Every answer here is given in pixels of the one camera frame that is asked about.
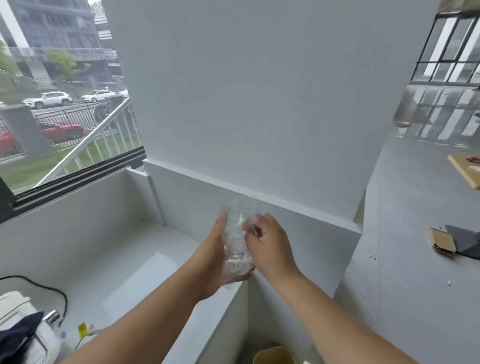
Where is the white bag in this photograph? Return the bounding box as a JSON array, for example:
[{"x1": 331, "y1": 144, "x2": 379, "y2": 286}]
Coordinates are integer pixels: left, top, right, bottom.
[{"x1": 0, "y1": 291, "x2": 62, "y2": 364}]

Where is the dark blue cloth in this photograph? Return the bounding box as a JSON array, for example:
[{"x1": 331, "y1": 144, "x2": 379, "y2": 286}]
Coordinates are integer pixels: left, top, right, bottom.
[{"x1": 0, "y1": 311, "x2": 45, "y2": 364}]

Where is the white metal railing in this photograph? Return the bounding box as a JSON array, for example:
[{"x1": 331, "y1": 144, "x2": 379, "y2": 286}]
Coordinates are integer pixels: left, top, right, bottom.
[{"x1": 33, "y1": 98, "x2": 143, "y2": 188}]

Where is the black cable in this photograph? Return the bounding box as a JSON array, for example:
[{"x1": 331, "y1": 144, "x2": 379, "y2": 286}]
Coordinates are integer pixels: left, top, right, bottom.
[{"x1": 0, "y1": 275, "x2": 69, "y2": 328}]

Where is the white suv car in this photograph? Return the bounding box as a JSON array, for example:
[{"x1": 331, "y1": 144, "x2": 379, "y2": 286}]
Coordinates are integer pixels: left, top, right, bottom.
[{"x1": 22, "y1": 91, "x2": 73, "y2": 109}]

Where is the red car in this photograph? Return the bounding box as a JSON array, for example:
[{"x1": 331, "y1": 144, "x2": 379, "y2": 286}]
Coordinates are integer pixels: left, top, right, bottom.
[{"x1": 0, "y1": 122, "x2": 85, "y2": 157}]

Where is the wooden board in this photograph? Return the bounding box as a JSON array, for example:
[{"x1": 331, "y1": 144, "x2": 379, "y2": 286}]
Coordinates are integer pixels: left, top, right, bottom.
[{"x1": 447, "y1": 152, "x2": 480, "y2": 190}]

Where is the clear plastic bag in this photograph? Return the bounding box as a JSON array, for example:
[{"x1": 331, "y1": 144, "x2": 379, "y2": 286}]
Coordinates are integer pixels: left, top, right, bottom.
[{"x1": 219, "y1": 198, "x2": 261, "y2": 290}]

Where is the yellow bin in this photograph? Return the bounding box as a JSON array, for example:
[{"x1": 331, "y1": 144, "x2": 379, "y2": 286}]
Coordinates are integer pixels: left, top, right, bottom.
[{"x1": 253, "y1": 345, "x2": 298, "y2": 364}]

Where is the person's left forearm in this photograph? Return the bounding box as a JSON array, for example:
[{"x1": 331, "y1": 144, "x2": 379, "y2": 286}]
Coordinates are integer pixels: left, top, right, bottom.
[{"x1": 59, "y1": 262, "x2": 211, "y2": 364}]

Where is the person's left hand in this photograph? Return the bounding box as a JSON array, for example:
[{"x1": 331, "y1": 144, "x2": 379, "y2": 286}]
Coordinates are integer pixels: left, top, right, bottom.
[{"x1": 188, "y1": 211, "x2": 256, "y2": 302}]

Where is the person's right hand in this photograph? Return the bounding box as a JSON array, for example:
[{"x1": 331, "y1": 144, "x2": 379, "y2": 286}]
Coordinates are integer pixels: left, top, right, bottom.
[{"x1": 242, "y1": 214, "x2": 303, "y2": 286}]

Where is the black window frame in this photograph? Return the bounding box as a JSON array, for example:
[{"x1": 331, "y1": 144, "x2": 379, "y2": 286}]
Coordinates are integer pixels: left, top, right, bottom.
[{"x1": 0, "y1": 145, "x2": 146, "y2": 225}]

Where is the brown cardboard piece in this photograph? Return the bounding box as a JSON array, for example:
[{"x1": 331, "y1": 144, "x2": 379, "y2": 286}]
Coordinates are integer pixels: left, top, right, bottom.
[{"x1": 428, "y1": 227, "x2": 457, "y2": 256}]

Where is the person's right forearm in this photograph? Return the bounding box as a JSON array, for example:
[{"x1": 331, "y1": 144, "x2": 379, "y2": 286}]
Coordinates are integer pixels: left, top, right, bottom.
[{"x1": 265, "y1": 271, "x2": 420, "y2": 364}]

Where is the black metal fence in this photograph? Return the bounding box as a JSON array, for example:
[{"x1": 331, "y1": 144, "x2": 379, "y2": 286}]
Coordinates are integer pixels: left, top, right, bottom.
[{"x1": 0, "y1": 100, "x2": 113, "y2": 158}]

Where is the grey dustpan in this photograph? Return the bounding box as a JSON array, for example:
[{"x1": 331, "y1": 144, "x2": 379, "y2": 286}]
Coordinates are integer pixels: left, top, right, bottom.
[{"x1": 444, "y1": 224, "x2": 480, "y2": 260}]

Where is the white sedan car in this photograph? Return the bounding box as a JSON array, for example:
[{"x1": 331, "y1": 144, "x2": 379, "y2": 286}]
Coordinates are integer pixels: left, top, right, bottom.
[{"x1": 81, "y1": 89, "x2": 118, "y2": 103}]

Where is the black grid window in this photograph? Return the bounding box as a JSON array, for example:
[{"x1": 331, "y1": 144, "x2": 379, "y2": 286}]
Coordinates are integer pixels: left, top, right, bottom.
[{"x1": 409, "y1": 11, "x2": 480, "y2": 84}]

